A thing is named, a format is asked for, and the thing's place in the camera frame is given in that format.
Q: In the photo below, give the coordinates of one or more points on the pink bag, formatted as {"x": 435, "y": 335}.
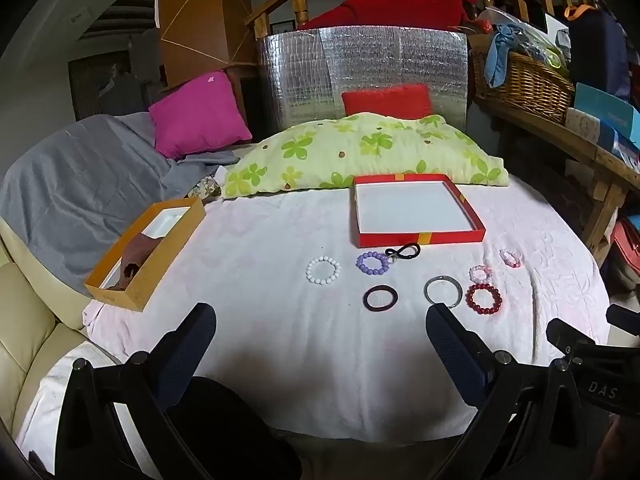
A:
{"x": 627, "y": 250}

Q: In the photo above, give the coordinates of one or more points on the silver foil panel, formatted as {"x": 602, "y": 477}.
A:
{"x": 300, "y": 70}

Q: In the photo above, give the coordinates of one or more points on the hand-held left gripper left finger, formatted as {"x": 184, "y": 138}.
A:
{"x": 187, "y": 350}

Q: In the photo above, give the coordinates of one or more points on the blue cardboard box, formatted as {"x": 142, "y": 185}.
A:
{"x": 605, "y": 105}

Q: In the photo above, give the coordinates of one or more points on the patterned floral cloth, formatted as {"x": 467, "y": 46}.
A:
{"x": 207, "y": 188}

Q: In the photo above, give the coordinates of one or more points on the cream leather sofa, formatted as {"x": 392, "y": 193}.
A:
{"x": 25, "y": 350}

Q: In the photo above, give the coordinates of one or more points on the orange cabinet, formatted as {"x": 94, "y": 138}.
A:
{"x": 200, "y": 20}

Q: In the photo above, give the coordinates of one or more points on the small white box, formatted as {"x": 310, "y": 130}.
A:
{"x": 582, "y": 125}

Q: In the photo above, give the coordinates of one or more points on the brown cloth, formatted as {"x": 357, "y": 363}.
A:
{"x": 140, "y": 255}

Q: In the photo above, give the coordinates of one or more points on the dark blue bag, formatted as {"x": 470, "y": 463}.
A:
{"x": 595, "y": 45}

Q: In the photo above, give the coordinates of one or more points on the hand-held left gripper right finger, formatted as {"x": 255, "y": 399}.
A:
{"x": 450, "y": 345}

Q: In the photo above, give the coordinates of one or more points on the red shallow box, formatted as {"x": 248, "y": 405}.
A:
{"x": 410, "y": 210}

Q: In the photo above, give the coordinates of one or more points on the red cushion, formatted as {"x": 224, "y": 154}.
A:
{"x": 385, "y": 100}

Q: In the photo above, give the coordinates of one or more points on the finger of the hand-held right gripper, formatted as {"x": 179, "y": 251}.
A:
{"x": 565, "y": 335}
{"x": 624, "y": 319}

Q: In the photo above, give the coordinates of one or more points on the grey blanket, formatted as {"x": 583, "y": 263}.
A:
{"x": 75, "y": 180}

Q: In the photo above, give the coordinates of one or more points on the pink embossed blanket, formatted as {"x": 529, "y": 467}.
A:
{"x": 300, "y": 360}

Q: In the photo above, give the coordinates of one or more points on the orange cardboard box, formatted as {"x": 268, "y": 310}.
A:
{"x": 170, "y": 255}

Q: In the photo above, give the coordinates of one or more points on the wicker basket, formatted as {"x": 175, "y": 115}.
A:
{"x": 530, "y": 85}

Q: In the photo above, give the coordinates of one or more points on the wooden bench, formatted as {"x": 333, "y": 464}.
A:
{"x": 550, "y": 130}

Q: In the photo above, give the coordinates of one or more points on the red cloth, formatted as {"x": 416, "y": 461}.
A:
{"x": 400, "y": 5}

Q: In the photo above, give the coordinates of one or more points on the wooden railing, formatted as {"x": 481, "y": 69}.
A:
{"x": 300, "y": 2}

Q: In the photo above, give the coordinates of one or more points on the magenta cushion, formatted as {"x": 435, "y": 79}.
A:
{"x": 195, "y": 115}

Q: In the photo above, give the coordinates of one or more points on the blue cloth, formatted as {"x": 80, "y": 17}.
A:
{"x": 500, "y": 55}

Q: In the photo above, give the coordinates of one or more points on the green floral pillow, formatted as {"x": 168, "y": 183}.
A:
{"x": 350, "y": 150}

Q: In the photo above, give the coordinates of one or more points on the grey bangle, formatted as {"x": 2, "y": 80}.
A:
{"x": 428, "y": 287}

